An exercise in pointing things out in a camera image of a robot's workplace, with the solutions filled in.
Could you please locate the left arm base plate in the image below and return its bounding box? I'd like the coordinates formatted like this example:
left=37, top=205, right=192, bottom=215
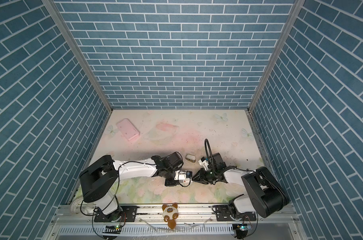
left=94, top=206, right=138, bottom=223

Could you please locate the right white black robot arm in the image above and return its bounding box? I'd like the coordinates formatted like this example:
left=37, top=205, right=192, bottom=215
left=192, top=153, right=289, bottom=220

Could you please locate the aluminium front rail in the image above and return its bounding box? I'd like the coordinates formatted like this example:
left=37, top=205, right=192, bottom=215
left=53, top=204, right=299, bottom=226

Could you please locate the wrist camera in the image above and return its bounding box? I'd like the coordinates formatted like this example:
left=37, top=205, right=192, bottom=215
left=198, top=157, right=209, bottom=171
left=174, top=171, right=192, bottom=184

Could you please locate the beige mini stapler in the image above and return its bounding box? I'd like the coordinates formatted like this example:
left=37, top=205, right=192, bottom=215
left=185, top=154, right=196, bottom=163

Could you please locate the white coiled cable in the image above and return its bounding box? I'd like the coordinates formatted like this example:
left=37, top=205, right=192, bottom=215
left=70, top=196, right=89, bottom=217

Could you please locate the pink rectangular case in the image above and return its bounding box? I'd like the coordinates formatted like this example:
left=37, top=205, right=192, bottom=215
left=116, top=119, right=140, bottom=142

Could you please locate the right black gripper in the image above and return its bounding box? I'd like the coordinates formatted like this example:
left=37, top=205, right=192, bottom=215
left=191, top=167, right=218, bottom=185

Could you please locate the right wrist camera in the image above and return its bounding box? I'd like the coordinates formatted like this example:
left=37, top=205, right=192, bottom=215
left=198, top=157, right=209, bottom=171

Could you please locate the panda plush toy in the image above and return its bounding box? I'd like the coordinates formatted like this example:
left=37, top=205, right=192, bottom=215
left=162, top=203, right=179, bottom=230

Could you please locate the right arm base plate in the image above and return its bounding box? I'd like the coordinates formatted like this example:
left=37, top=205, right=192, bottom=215
left=211, top=204, right=256, bottom=222

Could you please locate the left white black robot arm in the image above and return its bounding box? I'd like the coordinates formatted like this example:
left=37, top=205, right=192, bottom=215
left=80, top=152, right=183, bottom=215

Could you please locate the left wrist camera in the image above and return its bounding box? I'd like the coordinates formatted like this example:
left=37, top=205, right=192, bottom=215
left=174, top=171, right=192, bottom=184

